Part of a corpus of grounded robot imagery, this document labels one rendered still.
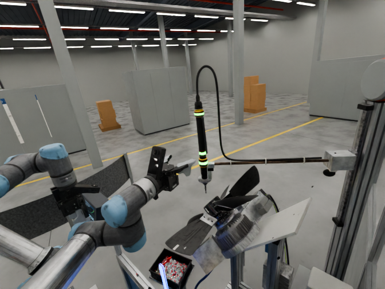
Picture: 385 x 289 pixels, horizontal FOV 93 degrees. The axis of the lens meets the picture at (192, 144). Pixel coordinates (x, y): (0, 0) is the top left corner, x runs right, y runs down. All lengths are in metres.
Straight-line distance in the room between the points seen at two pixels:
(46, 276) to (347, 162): 1.09
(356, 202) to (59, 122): 6.54
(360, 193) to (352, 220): 0.16
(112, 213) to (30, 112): 6.22
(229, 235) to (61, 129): 6.10
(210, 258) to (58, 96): 6.03
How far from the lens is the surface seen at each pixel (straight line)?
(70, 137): 6.73
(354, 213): 1.23
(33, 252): 1.15
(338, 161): 1.04
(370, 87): 1.04
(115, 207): 0.55
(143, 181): 0.61
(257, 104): 8.97
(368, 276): 1.36
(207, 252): 1.22
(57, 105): 6.59
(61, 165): 0.81
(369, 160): 1.09
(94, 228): 0.67
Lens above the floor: 1.98
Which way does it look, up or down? 21 degrees down
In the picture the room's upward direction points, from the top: 6 degrees counter-clockwise
